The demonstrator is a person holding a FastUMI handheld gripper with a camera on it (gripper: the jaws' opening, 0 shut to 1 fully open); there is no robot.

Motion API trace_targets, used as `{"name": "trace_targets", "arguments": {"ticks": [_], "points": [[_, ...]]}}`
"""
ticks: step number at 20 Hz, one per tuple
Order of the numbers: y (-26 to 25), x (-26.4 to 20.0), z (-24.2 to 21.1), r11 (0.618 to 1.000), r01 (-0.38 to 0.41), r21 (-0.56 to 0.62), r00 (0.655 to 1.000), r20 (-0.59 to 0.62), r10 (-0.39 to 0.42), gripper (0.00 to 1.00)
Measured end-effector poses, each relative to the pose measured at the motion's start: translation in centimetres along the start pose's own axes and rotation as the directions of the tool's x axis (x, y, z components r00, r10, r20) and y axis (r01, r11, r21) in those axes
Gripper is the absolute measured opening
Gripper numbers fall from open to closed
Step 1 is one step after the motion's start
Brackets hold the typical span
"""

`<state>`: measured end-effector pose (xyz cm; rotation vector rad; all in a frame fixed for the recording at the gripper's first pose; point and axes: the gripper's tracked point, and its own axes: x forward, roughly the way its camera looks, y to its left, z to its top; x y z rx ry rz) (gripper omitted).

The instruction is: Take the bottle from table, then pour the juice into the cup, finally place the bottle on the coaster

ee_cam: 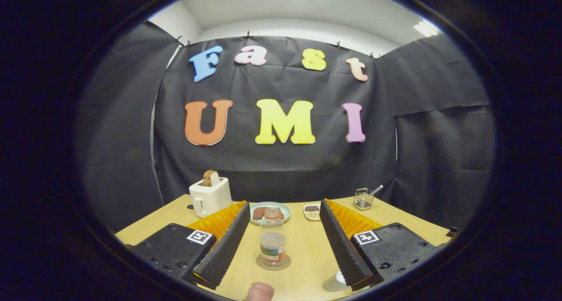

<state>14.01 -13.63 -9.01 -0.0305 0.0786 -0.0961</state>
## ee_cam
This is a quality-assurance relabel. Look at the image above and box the clear plastic juice bottle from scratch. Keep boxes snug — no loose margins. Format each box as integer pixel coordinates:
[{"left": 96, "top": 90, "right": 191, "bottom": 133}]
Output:
[{"left": 259, "top": 208, "right": 287, "bottom": 267}]

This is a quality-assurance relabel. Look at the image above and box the wooden table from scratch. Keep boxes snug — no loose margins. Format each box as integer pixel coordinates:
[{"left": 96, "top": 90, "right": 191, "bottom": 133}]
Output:
[{"left": 115, "top": 194, "right": 452, "bottom": 301}]

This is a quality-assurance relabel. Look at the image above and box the pale green plate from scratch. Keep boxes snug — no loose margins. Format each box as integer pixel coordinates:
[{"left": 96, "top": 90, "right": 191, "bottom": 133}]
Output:
[{"left": 249, "top": 201, "right": 292, "bottom": 226}]

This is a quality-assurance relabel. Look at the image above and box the small ceiling light panel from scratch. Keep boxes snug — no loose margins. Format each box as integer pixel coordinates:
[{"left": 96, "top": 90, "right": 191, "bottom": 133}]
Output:
[{"left": 413, "top": 20, "right": 440, "bottom": 37}]

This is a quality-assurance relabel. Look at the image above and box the black backdrop cloth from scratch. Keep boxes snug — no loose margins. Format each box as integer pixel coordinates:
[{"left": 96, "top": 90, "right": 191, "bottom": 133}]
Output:
[{"left": 72, "top": 20, "right": 497, "bottom": 233}]

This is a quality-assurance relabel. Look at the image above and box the white toaster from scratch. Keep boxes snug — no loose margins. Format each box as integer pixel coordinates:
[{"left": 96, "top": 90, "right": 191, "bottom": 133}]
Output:
[{"left": 189, "top": 177, "right": 233, "bottom": 219}]

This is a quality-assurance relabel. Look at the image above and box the white divided snack dish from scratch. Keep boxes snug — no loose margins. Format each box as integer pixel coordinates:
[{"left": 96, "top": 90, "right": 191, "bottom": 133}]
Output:
[{"left": 303, "top": 203, "right": 322, "bottom": 221}]

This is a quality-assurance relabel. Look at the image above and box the brown round coaster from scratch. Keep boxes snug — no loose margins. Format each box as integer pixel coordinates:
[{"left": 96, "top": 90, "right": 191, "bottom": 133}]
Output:
[{"left": 256, "top": 254, "right": 292, "bottom": 271}]

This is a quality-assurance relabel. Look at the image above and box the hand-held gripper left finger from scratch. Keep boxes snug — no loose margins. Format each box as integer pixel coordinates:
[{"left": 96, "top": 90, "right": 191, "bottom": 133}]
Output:
[{"left": 125, "top": 200, "right": 252, "bottom": 290}]

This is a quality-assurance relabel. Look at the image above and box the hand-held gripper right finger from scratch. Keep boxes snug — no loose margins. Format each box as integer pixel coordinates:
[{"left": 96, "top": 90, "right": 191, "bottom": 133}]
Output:
[{"left": 319, "top": 198, "right": 440, "bottom": 292}]

